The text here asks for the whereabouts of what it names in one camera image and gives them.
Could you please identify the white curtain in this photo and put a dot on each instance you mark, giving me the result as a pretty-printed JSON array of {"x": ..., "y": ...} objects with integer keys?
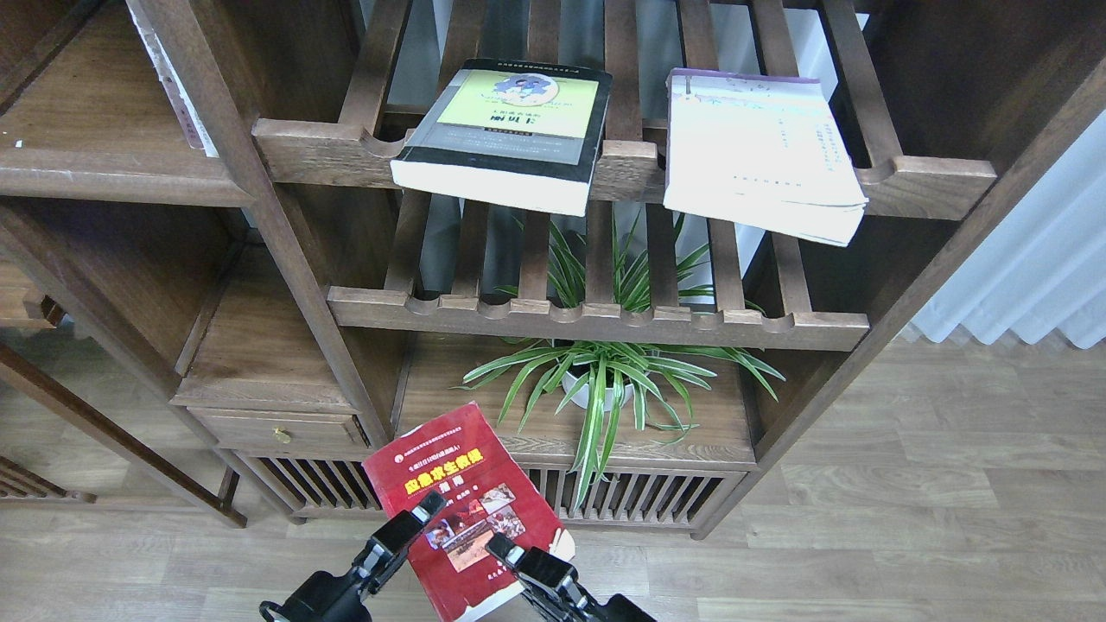
[{"x": 1041, "y": 272}]

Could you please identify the green and black book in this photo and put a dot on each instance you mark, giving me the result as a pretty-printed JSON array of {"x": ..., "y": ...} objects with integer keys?
[{"x": 512, "y": 133}]

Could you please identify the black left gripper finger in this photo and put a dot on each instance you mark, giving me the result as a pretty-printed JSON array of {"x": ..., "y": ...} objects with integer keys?
[{"x": 388, "y": 548}]

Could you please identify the dark wooden furniture at left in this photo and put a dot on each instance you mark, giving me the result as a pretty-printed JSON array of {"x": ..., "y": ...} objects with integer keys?
[{"x": 23, "y": 487}]

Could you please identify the white and purple book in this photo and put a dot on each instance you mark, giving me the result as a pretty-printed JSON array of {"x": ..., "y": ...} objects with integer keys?
[{"x": 762, "y": 151}]

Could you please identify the dark wooden bookshelf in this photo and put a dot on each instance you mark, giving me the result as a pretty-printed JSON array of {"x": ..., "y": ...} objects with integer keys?
[{"x": 278, "y": 286}]

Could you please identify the red book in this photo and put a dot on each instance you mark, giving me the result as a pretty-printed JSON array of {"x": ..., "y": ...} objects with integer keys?
[{"x": 458, "y": 455}]

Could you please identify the white book in shelf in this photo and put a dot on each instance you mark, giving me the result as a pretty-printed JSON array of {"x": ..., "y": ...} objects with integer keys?
[{"x": 194, "y": 130}]

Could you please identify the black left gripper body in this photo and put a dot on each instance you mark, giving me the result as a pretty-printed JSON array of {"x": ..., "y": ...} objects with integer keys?
[{"x": 325, "y": 597}]

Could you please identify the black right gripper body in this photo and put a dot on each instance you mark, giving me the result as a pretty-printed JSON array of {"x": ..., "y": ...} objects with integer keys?
[{"x": 551, "y": 586}]

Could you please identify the green spider plant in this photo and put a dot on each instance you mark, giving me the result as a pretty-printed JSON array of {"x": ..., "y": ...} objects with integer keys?
[{"x": 604, "y": 375}]

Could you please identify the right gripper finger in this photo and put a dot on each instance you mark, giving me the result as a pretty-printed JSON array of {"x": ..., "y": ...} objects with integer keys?
[{"x": 503, "y": 548}]

